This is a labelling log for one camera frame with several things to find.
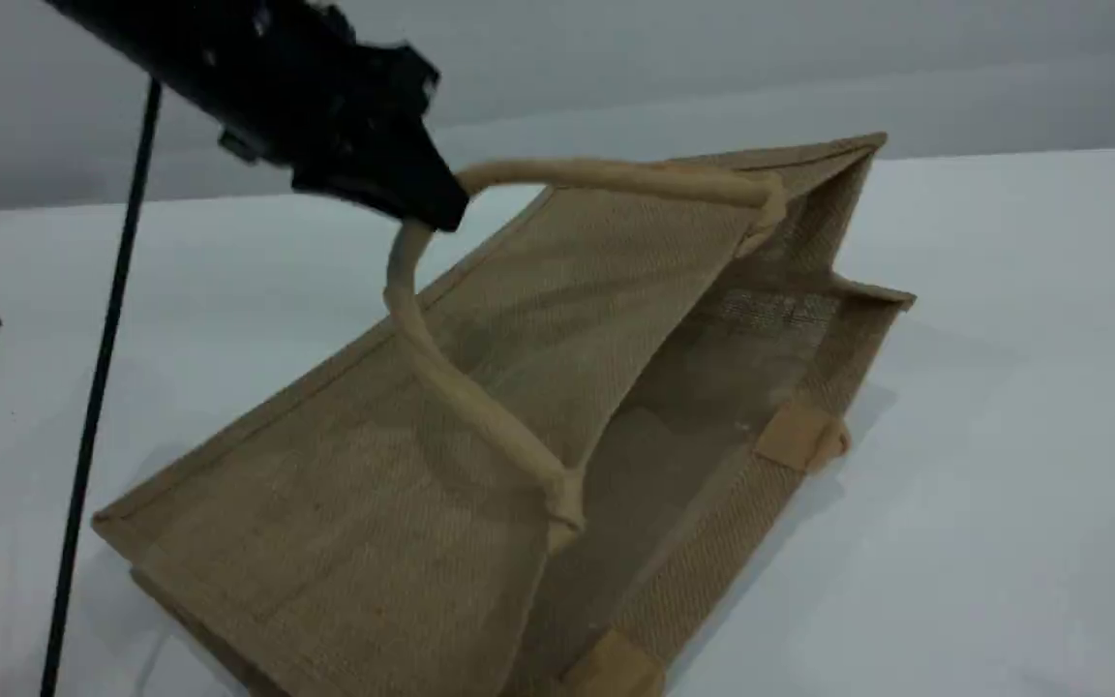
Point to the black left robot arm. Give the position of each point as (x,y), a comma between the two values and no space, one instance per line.
(161,34)

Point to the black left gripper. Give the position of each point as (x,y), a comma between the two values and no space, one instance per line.
(335,87)

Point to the brown jute tote bag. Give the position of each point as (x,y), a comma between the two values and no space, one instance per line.
(374,503)

